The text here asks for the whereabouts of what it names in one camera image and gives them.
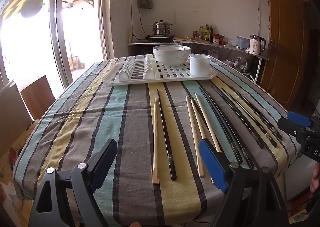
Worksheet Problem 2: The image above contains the clear plastic container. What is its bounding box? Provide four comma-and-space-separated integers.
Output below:
237, 35, 252, 50

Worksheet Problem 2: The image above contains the small metal shelf unit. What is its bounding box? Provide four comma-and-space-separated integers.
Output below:
127, 41, 175, 56

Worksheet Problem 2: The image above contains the striped tablecloth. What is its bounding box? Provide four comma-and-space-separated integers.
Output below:
13, 57, 300, 227

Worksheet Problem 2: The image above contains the white plastic dish rack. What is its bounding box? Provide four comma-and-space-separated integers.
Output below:
101, 55, 218, 85

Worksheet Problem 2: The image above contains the wooden cutting board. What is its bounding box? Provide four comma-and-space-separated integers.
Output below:
174, 37, 212, 43

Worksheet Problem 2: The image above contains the yellow black banner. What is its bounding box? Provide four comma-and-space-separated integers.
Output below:
2, 0, 48, 20

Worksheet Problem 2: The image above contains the brown wooden board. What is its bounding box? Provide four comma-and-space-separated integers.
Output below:
20, 75, 56, 120

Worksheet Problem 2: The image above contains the white utensil holder cup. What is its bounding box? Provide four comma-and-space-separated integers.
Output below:
189, 54, 210, 77

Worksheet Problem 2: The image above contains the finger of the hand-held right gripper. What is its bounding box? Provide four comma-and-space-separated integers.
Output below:
286, 111, 320, 128
277, 117, 310, 140

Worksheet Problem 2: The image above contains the sliding door frame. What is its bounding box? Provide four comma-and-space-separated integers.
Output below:
49, 0, 73, 90

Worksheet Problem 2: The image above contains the black chopstick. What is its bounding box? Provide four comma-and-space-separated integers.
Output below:
203, 91, 255, 169
199, 87, 243, 163
229, 86, 283, 140
156, 89, 177, 181
220, 87, 278, 148
211, 85, 264, 149

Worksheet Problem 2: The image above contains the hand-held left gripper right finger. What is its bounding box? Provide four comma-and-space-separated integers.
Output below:
199, 138, 290, 227

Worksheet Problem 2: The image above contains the large white bowl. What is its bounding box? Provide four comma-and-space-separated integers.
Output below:
153, 45, 192, 67

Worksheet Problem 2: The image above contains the stainless steel steamer pot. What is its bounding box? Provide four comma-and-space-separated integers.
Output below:
151, 20, 173, 35

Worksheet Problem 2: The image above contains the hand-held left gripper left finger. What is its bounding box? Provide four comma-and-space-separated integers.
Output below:
28, 138, 118, 227

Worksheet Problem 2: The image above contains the black power cable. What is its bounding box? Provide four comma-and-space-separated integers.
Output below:
130, 0, 148, 37

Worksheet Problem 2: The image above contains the black induction cooker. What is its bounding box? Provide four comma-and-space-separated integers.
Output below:
145, 34, 175, 41

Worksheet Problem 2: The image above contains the long metal shelf unit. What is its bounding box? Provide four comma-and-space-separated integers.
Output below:
175, 39, 269, 85

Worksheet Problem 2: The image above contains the person's right hand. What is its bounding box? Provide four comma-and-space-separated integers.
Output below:
310, 165, 320, 194

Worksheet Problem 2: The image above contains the small white bowl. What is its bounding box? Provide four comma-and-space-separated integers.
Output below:
156, 45, 185, 51

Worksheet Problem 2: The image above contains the white electric kettle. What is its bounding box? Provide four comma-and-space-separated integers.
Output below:
248, 34, 266, 55

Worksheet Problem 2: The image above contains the wooden door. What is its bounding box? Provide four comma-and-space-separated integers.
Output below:
260, 0, 310, 110

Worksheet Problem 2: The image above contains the thin wall cable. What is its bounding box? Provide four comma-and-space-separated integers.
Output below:
252, 0, 262, 35

